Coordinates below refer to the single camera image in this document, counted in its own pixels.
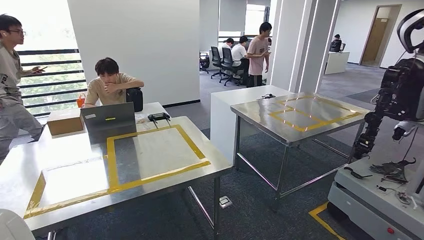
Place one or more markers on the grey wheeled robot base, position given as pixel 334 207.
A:
pixel 364 198

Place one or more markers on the steel workbench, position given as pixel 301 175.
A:
pixel 66 155

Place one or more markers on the white counter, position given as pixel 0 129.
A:
pixel 238 96

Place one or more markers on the steel table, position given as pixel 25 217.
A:
pixel 261 112

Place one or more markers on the black remote with antennas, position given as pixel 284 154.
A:
pixel 159 117

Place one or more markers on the black office chair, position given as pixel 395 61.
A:
pixel 216 61
pixel 228 64
pixel 204 61

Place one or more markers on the small black device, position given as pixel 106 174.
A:
pixel 266 96

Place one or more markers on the person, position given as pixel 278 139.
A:
pixel 10 82
pixel 109 87
pixel 239 53
pixel 336 43
pixel 227 44
pixel 258 56

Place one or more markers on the black bag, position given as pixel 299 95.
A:
pixel 134 99

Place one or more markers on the floor socket box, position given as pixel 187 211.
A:
pixel 225 202

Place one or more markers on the grey laptop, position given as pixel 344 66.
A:
pixel 109 122

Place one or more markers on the orange bag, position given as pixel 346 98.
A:
pixel 81 101

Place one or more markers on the cardboard box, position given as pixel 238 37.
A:
pixel 64 122

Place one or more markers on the black curved piece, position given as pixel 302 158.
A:
pixel 356 174

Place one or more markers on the black balcony railing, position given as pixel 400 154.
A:
pixel 53 51

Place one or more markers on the black smartphone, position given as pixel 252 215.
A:
pixel 39 69

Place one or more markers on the brown wooden door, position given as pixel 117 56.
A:
pixel 377 39

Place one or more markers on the black plastic parts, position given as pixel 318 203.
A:
pixel 391 170

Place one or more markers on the black armed humanoid robot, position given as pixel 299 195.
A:
pixel 397 92

